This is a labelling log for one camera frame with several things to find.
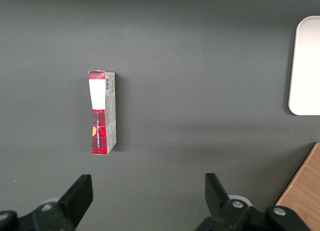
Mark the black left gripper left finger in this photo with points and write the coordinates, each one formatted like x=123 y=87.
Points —
x=72 y=201

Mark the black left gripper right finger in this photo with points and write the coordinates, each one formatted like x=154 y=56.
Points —
x=220 y=203

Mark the white plastic tray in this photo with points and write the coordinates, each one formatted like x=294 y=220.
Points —
x=306 y=71

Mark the red plaid cardboard box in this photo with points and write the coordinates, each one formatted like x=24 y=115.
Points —
x=100 y=131

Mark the light wooden board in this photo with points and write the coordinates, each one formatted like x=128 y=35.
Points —
x=303 y=198

